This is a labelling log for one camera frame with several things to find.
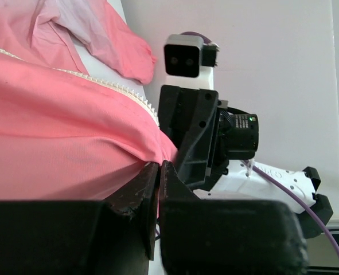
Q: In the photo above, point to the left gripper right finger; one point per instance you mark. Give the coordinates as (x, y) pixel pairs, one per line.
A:
(201, 236)

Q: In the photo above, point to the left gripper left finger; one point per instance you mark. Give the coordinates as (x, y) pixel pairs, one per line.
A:
(112, 236)

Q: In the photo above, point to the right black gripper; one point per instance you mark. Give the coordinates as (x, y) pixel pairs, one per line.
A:
(190, 118)

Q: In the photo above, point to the pink hooded zip jacket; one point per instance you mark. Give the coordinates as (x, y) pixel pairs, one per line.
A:
(66, 133)

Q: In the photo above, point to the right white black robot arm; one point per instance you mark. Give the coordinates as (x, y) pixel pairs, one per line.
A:
(238, 143)

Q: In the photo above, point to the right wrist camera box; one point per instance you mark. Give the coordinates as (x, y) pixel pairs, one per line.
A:
(190, 59)

